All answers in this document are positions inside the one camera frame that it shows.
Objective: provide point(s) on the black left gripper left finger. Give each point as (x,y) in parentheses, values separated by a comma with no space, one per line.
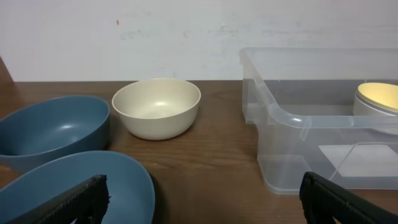
(85,203)

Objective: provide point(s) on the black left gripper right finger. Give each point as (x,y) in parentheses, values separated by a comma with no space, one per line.
(325,202)

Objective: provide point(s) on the clear plastic storage container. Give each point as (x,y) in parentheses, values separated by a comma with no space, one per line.
(301,102)

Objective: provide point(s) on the grey small bowl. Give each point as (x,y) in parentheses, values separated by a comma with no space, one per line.
(364,108)

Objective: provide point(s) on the yellow small bowl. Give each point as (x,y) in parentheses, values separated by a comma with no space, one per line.
(382,95)

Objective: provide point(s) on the dark blue bowl rear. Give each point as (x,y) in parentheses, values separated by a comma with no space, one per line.
(55,128)

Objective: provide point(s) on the cream large bowl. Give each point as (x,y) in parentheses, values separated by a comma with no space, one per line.
(157,109)

